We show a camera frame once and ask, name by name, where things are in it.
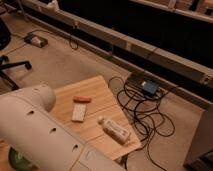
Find white rectangular eraser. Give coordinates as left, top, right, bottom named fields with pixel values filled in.
left=72, top=104, right=86, bottom=122

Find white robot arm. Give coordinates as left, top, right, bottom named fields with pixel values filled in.
left=0, top=84, right=125, bottom=171

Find blue power adapter box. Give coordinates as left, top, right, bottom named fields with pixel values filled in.
left=141, top=80, right=159, bottom=97

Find power strip on floor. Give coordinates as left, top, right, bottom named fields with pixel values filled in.
left=24, top=33, right=48, bottom=48

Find black office chair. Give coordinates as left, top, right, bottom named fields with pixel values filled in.
left=0, top=18, right=32, bottom=91

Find dark cabinet at right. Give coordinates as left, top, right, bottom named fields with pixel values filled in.
left=183, top=105, right=213, bottom=171

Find green round plate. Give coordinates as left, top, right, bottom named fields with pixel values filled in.
left=8, top=148, right=37, bottom=171

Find black tangled floor cables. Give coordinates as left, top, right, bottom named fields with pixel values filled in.
left=108, top=71, right=181, bottom=171

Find long metal shelf rail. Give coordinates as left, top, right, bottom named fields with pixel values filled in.
left=22, top=0, right=213, bottom=87

